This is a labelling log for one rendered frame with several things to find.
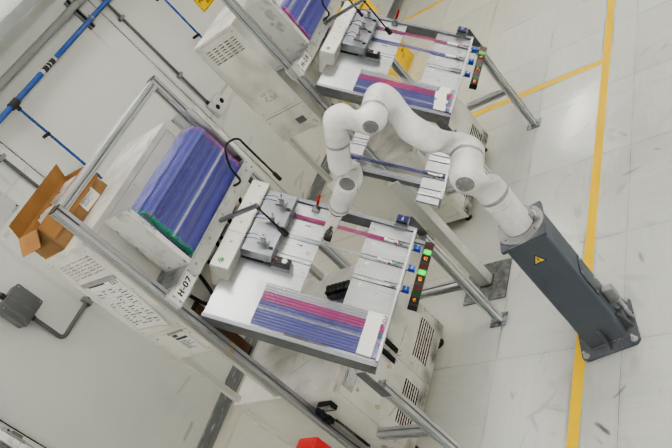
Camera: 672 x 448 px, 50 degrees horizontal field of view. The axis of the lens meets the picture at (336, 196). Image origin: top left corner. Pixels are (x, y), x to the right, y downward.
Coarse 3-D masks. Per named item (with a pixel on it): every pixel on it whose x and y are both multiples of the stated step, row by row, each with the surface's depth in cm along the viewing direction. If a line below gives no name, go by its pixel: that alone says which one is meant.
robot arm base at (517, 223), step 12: (504, 204) 262; (516, 204) 264; (492, 216) 267; (504, 216) 264; (516, 216) 265; (528, 216) 268; (540, 216) 269; (504, 228) 269; (516, 228) 267; (528, 228) 268; (504, 240) 273; (516, 240) 268
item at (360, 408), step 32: (320, 288) 355; (416, 320) 349; (256, 352) 355; (288, 352) 336; (384, 352) 325; (416, 352) 342; (256, 384) 336; (288, 384) 319; (320, 384) 304; (352, 384) 305; (416, 384) 336; (256, 416) 339; (288, 416) 328; (352, 416) 308; (384, 416) 314
